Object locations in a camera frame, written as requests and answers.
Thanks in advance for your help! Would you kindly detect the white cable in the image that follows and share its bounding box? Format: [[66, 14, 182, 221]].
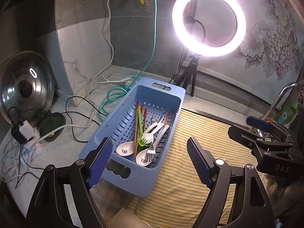
[[88, 0, 131, 129]]

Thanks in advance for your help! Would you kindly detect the black cable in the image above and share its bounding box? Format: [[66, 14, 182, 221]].
[[7, 96, 109, 143]]

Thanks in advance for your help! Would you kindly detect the white gloved right hand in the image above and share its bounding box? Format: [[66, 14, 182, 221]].
[[265, 174, 303, 218]]

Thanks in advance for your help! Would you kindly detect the ring light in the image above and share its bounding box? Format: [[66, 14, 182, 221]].
[[172, 0, 246, 57]]

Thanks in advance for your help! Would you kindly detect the lone red-tipped wooden chopstick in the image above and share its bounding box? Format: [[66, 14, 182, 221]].
[[155, 112, 171, 151]]

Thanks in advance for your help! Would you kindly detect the chrome faucet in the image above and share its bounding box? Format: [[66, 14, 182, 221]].
[[259, 82, 300, 130]]

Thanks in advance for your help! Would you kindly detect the white power adapter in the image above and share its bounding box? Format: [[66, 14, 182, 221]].
[[19, 120, 40, 144]]

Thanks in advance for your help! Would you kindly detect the steel fork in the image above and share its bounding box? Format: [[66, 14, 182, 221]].
[[146, 111, 168, 162]]

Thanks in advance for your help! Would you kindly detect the white plastic spork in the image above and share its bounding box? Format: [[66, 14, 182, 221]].
[[142, 122, 164, 144]]

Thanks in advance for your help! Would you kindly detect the glass pot lid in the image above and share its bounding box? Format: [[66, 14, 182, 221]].
[[1, 51, 55, 125]]

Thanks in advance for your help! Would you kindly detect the teal hose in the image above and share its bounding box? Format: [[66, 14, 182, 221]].
[[98, 0, 159, 122]]

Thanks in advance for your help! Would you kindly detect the green plastic spoon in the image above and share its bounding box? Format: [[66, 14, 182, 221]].
[[138, 106, 145, 147]]

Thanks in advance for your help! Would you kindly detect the white ceramic spoon with logo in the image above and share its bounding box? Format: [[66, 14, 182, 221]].
[[135, 125, 169, 167]]

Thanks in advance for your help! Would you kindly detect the green dish soap bottle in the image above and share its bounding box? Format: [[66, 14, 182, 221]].
[[276, 102, 298, 126]]

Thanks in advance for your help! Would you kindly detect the blue plastic drainer basket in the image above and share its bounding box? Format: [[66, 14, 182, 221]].
[[79, 77, 185, 197]]

